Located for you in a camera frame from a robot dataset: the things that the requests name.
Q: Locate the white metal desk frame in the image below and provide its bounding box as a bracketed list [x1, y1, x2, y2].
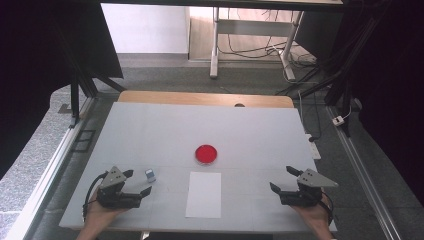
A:
[209, 7, 305, 82]

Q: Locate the black curtain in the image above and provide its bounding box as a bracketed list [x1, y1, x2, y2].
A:
[0, 0, 124, 181]
[333, 0, 424, 206]

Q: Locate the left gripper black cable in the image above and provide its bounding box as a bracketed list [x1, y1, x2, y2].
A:
[82, 171, 109, 223]

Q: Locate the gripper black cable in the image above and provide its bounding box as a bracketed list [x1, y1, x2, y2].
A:
[82, 171, 109, 223]
[318, 192, 335, 226]

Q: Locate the person's right hand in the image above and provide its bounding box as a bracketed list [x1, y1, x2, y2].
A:
[291, 194, 334, 233]

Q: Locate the black metal stand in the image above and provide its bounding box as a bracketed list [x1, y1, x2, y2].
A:
[276, 0, 394, 138]
[53, 19, 126, 129]

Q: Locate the aluminium floor rail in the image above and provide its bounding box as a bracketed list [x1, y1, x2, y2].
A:
[4, 96, 96, 240]
[325, 105, 403, 240]

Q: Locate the person's left hand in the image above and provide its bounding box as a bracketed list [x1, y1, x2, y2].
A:
[84, 188, 129, 231]

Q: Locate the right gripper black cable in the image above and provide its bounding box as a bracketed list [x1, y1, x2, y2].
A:
[318, 192, 335, 226]

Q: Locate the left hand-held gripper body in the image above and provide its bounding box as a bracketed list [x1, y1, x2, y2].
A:
[95, 165, 143, 210]

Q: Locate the round red ink pad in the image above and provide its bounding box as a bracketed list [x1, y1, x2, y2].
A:
[194, 143, 219, 165]

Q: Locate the wooden table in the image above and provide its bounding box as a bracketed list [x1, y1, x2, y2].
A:
[117, 89, 295, 109]

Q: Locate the white paper sheet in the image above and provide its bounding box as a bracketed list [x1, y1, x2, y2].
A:
[185, 171, 223, 219]

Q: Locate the black rectangular floor frame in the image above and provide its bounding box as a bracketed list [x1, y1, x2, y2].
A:
[72, 129, 97, 154]

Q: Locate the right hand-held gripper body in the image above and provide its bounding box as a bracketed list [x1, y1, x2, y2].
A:
[279, 168, 339, 208]

